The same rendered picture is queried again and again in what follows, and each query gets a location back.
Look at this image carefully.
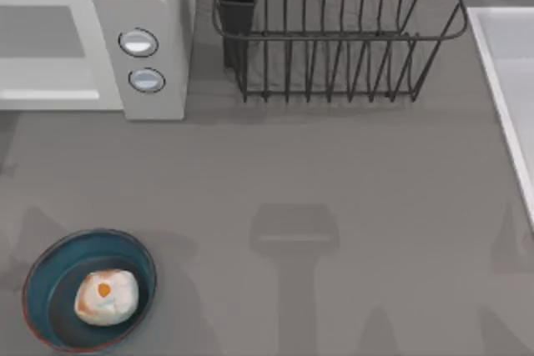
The small round microwave knob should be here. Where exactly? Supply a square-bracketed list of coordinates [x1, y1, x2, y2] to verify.
[128, 67, 167, 93]

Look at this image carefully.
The dark teal bowl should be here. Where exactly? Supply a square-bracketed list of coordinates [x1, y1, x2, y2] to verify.
[21, 228, 159, 353]

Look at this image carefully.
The large round microwave knob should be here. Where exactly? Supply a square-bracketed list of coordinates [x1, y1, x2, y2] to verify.
[118, 28, 160, 58]

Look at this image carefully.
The white sink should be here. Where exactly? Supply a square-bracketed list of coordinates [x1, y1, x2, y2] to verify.
[466, 7, 534, 235]

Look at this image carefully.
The white and orange bun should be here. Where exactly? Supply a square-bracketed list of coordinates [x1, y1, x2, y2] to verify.
[73, 270, 140, 327]

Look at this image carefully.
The black wire dish rack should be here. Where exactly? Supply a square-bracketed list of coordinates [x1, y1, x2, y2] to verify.
[211, 0, 468, 104]

